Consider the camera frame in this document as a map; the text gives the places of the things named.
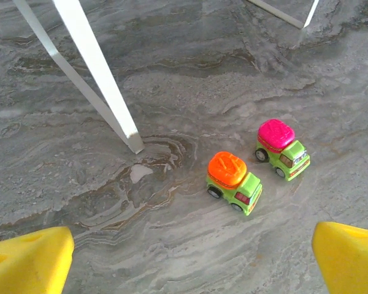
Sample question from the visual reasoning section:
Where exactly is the green toy truck orange top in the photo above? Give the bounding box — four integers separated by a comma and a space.
205, 151, 263, 217

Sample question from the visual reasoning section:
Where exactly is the green toy truck pink top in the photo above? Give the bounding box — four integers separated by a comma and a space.
255, 118, 311, 182

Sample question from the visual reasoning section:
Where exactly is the wooden shelf with white legs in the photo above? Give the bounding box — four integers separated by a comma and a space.
12, 0, 321, 156

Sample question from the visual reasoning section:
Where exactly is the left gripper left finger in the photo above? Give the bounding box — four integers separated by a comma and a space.
0, 225, 75, 294

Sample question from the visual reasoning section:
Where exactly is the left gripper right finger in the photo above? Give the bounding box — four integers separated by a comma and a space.
312, 220, 368, 294

